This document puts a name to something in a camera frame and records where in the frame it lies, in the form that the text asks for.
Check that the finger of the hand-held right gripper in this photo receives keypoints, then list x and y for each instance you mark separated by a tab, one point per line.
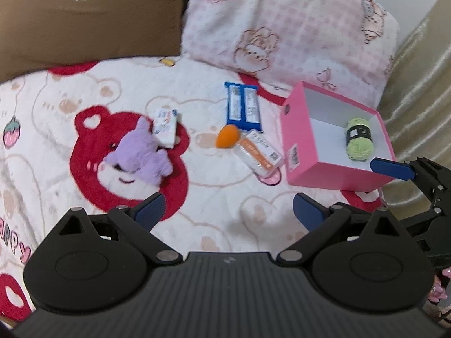
391	169

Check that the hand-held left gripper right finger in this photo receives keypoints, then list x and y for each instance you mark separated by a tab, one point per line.
309	212

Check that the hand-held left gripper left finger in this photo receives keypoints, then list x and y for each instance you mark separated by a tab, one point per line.
149	211

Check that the purple plush toy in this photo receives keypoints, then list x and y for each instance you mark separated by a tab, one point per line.
137	158

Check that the clear orange-label card box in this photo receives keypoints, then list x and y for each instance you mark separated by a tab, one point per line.
257	153

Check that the pink cardboard box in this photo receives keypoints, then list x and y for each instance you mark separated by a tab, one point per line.
299	130

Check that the small white printed packet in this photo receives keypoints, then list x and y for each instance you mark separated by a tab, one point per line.
165	128

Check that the orange makeup sponge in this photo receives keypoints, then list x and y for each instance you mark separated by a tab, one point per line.
227	137

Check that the green yarn ball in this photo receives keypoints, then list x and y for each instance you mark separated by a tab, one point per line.
357	148

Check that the pink patterned clothing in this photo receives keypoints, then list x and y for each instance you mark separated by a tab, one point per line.
442	292

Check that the red bear printed blanket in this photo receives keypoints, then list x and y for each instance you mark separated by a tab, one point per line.
211	190

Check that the beige satin curtain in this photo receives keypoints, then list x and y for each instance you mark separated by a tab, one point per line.
422	95

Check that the blue wet wipes packet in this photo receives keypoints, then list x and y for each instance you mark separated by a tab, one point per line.
243	107

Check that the pink checked cartoon pillow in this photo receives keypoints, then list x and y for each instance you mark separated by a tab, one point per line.
282	24

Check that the brown embroidered cushion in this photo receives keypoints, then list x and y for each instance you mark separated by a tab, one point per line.
88	24

